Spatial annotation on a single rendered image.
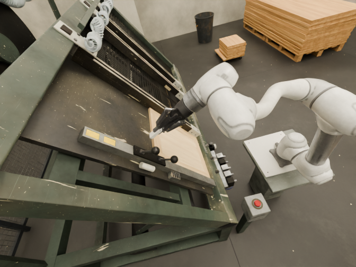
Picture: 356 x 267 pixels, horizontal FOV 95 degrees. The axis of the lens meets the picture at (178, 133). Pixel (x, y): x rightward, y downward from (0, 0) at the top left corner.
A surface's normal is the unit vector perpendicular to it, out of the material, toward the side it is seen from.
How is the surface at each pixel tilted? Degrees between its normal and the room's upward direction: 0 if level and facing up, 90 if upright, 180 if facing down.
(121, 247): 0
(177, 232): 0
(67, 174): 57
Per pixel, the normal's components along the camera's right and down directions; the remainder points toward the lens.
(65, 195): 0.73, -0.55
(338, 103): -0.74, -0.25
